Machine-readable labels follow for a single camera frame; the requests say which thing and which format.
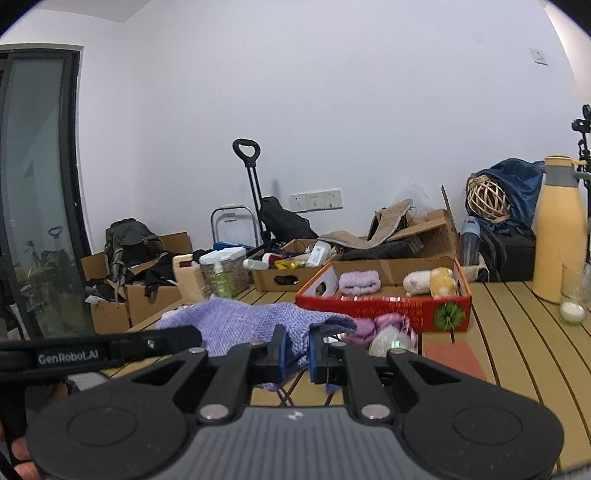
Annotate wall power sockets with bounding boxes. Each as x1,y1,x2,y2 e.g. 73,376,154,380
290,189,344,213

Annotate white plastic bottle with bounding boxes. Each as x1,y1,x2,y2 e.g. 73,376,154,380
305,240,332,268

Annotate yellow white plush toy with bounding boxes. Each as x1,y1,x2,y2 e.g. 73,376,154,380
403,267,458,299

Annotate large open cardboard box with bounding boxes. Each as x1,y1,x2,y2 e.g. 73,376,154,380
322,184,459,269

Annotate lilac fuzzy headband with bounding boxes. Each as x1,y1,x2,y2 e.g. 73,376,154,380
339,270,382,296

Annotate cardboard boxes on floor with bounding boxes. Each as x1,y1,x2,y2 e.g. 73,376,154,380
81,252,182,334

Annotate small brown cardboard tray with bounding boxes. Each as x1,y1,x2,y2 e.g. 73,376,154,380
243,239,335,292

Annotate iridescent mesh bath puff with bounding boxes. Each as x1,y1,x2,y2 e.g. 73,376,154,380
368,326,417,357

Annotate purple satin scrunchie bonnet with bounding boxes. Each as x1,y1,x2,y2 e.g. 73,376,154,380
342,313,418,349

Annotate black grey backpack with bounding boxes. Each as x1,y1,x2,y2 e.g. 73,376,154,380
104,218,165,286

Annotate folding slatted camping table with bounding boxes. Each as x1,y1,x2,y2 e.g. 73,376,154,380
98,280,591,476

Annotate camera on black tripod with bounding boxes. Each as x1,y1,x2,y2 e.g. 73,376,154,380
571,104,591,264

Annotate person's left hand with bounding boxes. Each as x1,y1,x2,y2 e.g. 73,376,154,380
1,427,42,480

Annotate green spray bottle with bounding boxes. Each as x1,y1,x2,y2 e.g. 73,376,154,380
213,259,233,298

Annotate yellow thermos jug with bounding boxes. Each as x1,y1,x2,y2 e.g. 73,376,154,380
533,156,588,303

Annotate clear container with lid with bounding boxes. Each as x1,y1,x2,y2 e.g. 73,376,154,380
198,247,249,298

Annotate glass cup with candle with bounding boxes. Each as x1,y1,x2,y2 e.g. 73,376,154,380
559,262,590,324

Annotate blue water bottle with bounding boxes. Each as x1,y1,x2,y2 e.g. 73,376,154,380
459,216,481,267

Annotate folded metal step stool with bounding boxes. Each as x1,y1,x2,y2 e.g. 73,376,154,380
211,205,262,250

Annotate black laptop bag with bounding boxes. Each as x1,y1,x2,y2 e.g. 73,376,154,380
480,224,536,282

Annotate wooden block box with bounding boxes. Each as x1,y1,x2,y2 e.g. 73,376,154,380
172,254,206,303

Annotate red orange cardboard tray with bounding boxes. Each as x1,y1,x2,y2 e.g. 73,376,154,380
295,257,472,333

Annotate woven rattan ball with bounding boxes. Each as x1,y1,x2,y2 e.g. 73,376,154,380
467,175,511,223

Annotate glass sliding door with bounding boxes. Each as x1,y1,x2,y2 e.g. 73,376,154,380
1,47,94,338

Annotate black trolley cart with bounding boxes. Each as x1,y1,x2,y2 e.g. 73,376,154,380
231,138,320,250

